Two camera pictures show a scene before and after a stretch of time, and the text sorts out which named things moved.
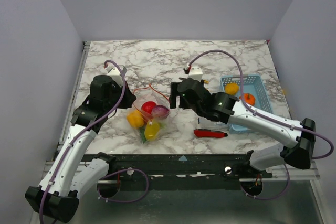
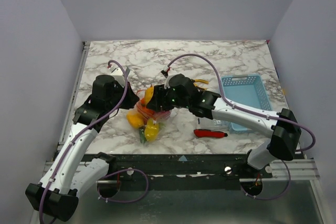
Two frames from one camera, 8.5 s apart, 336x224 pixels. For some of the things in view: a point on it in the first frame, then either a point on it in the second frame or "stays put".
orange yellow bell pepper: (135, 119) stays put
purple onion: (160, 112) stays put
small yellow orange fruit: (231, 88) -> (148, 94)
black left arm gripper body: (125, 103) stays put
